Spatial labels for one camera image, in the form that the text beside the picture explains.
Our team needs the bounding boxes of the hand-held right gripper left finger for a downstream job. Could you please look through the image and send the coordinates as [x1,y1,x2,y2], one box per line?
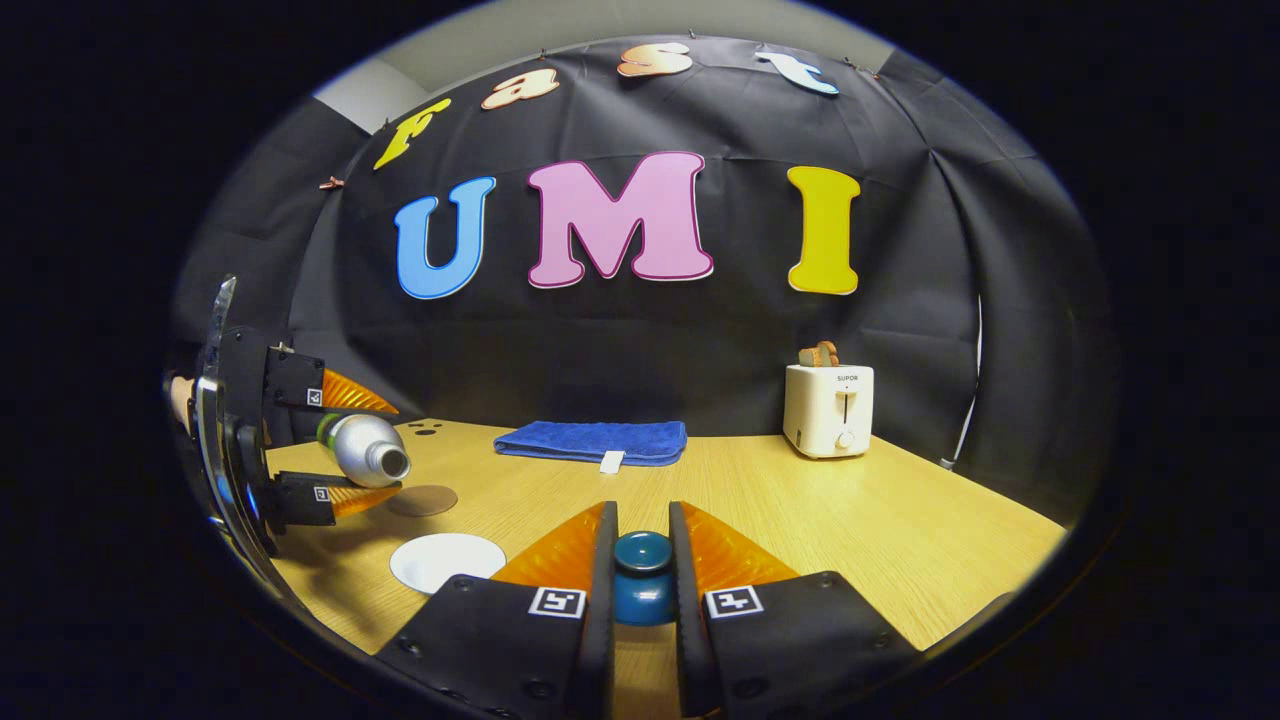
[375,500,619,720]

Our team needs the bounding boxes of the round brown coaster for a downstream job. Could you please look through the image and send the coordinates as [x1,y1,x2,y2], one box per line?
[385,484,459,518]

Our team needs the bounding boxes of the silver green-label water bottle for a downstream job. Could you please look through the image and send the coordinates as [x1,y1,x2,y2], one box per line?
[317,412,412,489]

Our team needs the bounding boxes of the white toaster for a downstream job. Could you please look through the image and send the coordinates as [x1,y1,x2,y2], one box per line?
[782,364,875,460]

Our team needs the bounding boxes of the blue folded towel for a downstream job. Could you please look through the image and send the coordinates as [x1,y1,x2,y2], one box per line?
[493,420,688,475]

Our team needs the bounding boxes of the black backdrop cloth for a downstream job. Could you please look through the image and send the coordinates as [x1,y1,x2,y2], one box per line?
[168,35,1116,526]

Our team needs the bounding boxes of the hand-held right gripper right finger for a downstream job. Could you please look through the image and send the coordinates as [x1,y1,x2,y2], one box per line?
[668,500,921,720]

